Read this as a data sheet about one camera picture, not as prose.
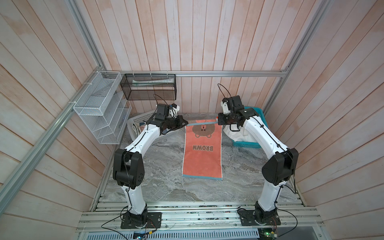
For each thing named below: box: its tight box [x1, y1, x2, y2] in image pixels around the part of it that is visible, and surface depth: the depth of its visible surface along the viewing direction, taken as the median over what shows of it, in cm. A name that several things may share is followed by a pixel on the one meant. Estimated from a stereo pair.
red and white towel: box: [182, 119, 223, 181], surface depth 98 cm
